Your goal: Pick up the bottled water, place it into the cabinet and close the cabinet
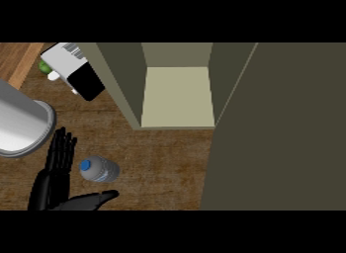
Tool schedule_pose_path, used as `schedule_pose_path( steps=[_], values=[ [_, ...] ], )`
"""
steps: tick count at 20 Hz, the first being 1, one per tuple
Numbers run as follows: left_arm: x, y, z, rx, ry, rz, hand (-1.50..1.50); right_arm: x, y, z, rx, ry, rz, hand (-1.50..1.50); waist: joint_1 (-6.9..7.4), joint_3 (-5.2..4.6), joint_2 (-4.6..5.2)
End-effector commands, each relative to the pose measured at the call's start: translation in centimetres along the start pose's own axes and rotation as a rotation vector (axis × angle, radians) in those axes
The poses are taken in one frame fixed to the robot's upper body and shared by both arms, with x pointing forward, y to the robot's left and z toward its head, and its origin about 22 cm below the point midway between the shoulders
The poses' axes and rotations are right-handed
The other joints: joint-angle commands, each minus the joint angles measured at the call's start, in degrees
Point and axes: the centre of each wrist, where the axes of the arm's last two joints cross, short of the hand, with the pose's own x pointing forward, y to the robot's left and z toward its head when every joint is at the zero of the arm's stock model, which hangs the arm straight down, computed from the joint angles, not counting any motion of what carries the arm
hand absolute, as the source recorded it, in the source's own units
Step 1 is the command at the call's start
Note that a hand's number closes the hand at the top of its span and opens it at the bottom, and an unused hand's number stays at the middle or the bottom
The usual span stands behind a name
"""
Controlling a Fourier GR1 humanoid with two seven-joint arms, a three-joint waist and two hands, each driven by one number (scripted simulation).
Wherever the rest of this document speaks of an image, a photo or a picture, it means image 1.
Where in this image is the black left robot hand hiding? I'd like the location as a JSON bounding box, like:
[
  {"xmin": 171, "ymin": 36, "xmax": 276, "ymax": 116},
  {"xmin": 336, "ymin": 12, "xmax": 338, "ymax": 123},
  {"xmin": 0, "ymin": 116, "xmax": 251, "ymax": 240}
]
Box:
[{"xmin": 26, "ymin": 126, "xmax": 121, "ymax": 211}]

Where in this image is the clear blue-capped water bottle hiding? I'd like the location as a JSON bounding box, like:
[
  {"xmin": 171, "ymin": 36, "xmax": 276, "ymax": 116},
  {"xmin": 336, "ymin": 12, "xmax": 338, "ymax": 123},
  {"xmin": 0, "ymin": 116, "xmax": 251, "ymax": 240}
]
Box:
[{"xmin": 76, "ymin": 155, "xmax": 122, "ymax": 183}]

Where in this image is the olive green open cabinet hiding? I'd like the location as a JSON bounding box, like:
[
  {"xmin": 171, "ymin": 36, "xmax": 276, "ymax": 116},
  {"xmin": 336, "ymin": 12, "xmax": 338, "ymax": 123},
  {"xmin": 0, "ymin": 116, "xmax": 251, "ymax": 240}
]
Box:
[{"xmin": 73, "ymin": 42, "xmax": 260, "ymax": 130}]

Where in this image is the grey cylindrical pot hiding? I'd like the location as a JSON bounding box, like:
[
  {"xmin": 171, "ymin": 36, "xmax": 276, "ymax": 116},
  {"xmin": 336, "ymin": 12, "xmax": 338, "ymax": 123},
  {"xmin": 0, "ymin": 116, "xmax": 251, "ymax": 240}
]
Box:
[{"xmin": 0, "ymin": 69, "xmax": 57, "ymax": 158}]

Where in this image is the white and black appliance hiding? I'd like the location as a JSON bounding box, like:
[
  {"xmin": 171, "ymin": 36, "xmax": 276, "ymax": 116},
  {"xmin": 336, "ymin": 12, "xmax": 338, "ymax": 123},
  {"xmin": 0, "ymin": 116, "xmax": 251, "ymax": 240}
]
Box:
[{"xmin": 39, "ymin": 42, "xmax": 106, "ymax": 103}]

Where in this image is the green round fruit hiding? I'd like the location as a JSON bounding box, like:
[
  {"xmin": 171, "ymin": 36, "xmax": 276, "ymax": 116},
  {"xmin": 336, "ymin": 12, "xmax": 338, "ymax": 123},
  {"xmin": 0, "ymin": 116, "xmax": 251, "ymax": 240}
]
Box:
[{"xmin": 38, "ymin": 59, "xmax": 54, "ymax": 75}]

